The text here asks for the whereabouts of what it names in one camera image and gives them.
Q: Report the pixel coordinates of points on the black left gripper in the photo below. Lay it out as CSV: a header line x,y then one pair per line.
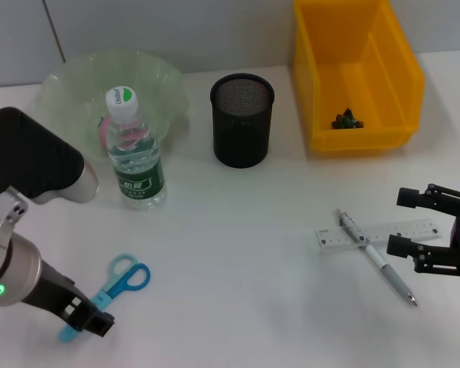
x,y
53,295

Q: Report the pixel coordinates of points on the clear water bottle green label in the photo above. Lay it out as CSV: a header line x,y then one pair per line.
x,y
138,184

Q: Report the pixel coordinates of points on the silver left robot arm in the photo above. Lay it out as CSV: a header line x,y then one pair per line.
x,y
11,276

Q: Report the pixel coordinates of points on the clear plastic ruler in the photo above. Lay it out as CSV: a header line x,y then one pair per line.
x,y
379,232

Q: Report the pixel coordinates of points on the blue scissors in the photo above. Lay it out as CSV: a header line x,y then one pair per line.
x,y
130,278

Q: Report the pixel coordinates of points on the white grey pen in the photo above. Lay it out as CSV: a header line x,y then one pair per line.
x,y
375,256

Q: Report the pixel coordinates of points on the black mesh pen holder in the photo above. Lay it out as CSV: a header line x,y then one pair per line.
x,y
241,130

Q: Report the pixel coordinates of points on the green glass fruit bowl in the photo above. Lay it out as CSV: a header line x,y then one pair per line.
x,y
73,88

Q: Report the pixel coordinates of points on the yellow plastic bin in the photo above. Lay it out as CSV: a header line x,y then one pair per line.
x,y
329,76

